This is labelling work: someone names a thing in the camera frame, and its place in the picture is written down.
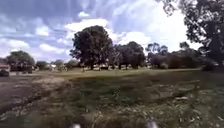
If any broad dark tree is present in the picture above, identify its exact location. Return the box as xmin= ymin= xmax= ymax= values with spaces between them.
xmin=111 ymin=40 xmax=147 ymax=70

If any big round dark tree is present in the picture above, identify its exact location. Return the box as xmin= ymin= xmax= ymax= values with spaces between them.
xmin=69 ymin=24 xmax=114 ymax=71

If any green grass field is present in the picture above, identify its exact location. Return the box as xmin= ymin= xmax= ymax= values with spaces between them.
xmin=0 ymin=67 xmax=224 ymax=128

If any row of dark bushes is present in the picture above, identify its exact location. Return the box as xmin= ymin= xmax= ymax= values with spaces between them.
xmin=145 ymin=41 xmax=206 ymax=70

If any robot's own part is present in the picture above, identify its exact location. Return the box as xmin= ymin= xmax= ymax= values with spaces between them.
xmin=145 ymin=120 xmax=160 ymax=128
xmin=70 ymin=123 xmax=82 ymax=128

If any low wide tree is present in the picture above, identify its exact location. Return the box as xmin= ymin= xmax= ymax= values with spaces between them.
xmin=5 ymin=50 xmax=36 ymax=74

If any large overhanging tree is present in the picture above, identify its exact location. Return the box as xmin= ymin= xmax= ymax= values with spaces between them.
xmin=156 ymin=0 xmax=224 ymax=72

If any vehicle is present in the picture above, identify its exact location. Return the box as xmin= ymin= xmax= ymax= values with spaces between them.
xmin=0 ymin=63 xmax=11 ymax=78

